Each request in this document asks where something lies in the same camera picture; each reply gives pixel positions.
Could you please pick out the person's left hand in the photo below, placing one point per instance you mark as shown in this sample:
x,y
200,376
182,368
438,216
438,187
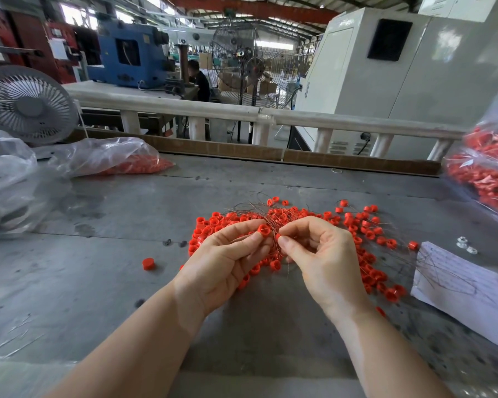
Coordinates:
x,y
219,267

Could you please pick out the person's right hand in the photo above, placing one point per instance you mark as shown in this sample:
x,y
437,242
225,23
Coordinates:
x,y
328,265

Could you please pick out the pile of red plastic rings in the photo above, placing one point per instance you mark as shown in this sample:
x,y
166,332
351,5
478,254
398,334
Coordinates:
x,y
361,224

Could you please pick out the person's left forearm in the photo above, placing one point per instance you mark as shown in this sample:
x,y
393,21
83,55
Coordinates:
x,y
137,348

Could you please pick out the person's right forearm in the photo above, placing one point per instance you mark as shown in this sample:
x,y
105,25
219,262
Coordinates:
x,y
394,354

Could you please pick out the brown wooden board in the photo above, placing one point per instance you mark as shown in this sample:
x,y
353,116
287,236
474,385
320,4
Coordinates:
x,y
232,151

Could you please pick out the small clear plastic piece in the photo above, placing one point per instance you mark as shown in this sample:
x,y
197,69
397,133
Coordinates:
x,y
461,241
471,249

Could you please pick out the white paper sheet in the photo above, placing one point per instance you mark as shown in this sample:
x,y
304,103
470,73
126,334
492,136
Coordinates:
x,y
466,294

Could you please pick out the clear bag with red pieces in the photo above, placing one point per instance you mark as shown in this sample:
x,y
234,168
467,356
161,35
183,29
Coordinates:
x,y
102,154

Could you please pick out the white metal railing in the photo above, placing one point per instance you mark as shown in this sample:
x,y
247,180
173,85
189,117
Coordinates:
x,y
195,103

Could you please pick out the large clear bag red pieces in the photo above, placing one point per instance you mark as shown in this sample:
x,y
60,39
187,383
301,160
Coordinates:
x,y
484,165

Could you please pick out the blue industrial machine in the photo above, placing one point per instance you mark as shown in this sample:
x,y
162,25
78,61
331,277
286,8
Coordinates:
x,y
144,68

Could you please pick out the large grey machine cabinet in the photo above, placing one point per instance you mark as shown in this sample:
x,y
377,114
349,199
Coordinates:
x,y
451,70

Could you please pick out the crumpled clear plastic bag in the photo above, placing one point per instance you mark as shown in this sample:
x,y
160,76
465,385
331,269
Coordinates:
x,y
4,175

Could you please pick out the white desk fan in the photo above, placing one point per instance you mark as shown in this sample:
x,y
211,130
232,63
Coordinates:
x,y
27,105

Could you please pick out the red industrial machine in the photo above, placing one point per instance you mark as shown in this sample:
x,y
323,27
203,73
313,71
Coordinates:
x,y
27,34

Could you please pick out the black pedestal fan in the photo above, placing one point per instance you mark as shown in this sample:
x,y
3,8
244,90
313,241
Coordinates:
x,y
255,67

